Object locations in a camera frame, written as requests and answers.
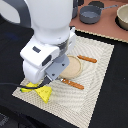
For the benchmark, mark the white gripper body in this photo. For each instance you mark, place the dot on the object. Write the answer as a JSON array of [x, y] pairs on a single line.
[[44, 59]]

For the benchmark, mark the yellow toy cheese wedge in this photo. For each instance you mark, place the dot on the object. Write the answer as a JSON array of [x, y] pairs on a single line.
[[44, 92]]

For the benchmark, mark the yellow toy banana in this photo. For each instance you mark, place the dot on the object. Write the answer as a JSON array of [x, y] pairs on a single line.
[[29, 87]]

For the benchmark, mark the grey toy frying pan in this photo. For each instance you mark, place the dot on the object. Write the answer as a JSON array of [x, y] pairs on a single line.
[[90, 14]]

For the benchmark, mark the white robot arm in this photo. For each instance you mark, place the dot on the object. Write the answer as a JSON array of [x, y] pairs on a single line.
[[49, 19]]

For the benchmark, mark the beige toy plate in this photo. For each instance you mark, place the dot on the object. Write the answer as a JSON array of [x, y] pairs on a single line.
[[73, 69]]

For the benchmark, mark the beige woven placemat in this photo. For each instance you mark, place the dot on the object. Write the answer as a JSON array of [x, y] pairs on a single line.
[[69, 107]]

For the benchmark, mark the grey toy pot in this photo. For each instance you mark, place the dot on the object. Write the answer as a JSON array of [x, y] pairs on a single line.
[[75, 8]]

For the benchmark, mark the pink toy stove board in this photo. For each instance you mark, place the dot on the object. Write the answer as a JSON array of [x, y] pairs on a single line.
[[106, 26]]

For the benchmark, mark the beige toy bowl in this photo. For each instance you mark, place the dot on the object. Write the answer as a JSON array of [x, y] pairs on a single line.
[[122, 14]]

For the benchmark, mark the toy fork orange handle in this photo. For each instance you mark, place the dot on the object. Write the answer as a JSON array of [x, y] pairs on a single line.
[[71, 83]]

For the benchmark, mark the toy knife orange handle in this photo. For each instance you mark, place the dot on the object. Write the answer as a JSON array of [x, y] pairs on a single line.
[[87, 58]]

